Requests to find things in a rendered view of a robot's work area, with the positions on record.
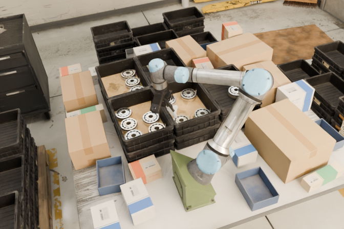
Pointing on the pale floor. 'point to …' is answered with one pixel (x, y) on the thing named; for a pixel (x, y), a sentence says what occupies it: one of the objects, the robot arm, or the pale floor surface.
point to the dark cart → (21, 70)
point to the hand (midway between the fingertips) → (164, 116)
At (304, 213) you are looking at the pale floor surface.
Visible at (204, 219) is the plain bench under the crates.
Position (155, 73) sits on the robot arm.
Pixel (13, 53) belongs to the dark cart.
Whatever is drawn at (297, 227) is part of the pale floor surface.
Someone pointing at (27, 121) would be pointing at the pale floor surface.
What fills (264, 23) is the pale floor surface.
